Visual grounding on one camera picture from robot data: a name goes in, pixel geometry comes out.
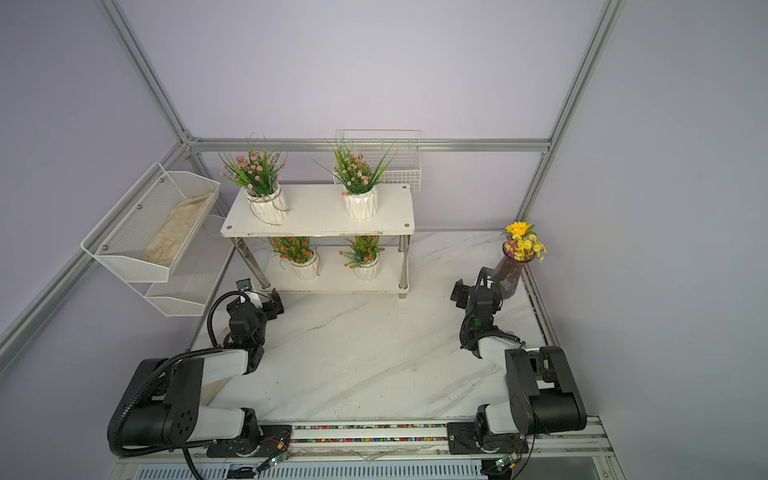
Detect orange flower pot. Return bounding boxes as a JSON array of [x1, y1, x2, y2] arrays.
[[339, 235, 385, 281], [269, 236, 320, 280]]

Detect orange flower pot front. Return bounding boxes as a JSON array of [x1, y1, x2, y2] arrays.
[[339, 235, 385, 281]]

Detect pink flower pot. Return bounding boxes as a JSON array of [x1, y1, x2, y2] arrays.
[[316, 136, 392, 220], [218, 138, 290, 227]]

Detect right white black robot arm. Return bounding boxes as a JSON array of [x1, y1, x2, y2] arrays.
[[447, 279, 588, 455]]

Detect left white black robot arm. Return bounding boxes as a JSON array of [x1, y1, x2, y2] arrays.
[[106, 286, 284, 458]]

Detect white two-tier rack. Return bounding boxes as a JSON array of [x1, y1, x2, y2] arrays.
[[221, 184, 415, 298]]

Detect purple vase yellow flowers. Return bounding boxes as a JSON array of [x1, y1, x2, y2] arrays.
[[491, 221, 548, 300]]

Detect beige glove in bin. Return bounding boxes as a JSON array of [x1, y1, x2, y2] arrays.
[[141, 193, 212, 267]]

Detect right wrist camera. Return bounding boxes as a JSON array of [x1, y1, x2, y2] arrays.
[[474, 267, 495, 296]]

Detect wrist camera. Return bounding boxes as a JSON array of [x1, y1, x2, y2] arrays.
[[236, 278, 258, 301], [474, 267, 495, 296]]

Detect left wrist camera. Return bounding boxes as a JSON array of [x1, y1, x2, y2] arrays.
[[236, 278, 258, 301]]

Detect lower white mesh wall bin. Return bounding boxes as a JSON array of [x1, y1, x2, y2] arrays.
[[144, 215, 234, 317]]

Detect white mesh wall bin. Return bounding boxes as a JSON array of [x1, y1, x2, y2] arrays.
[[144, 215, 234, 317], [81, 163, 220, 283]]

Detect white wire basket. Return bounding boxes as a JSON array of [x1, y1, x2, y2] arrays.
[[336, 129, 422, 192]]

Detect upper white mesh wall bin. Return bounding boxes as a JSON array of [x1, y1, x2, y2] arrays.
[[81, 163, 220, 283]]

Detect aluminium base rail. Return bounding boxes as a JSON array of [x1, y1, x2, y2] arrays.
[[110, 417, 625, 479]]

